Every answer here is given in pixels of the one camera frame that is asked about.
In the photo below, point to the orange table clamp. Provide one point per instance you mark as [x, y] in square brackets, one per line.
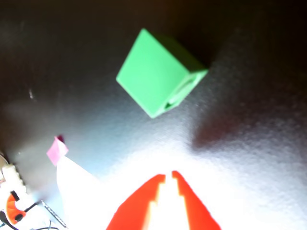
[10, 208]

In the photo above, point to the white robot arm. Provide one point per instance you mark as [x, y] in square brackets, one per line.
[12, 175]

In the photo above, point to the black textured desk mat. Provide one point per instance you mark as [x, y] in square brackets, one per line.
[72, 60]

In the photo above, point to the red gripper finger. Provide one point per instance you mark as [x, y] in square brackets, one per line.
[196, 210]
[134, 208]

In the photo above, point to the green cube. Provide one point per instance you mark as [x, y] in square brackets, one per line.
[151, 76]

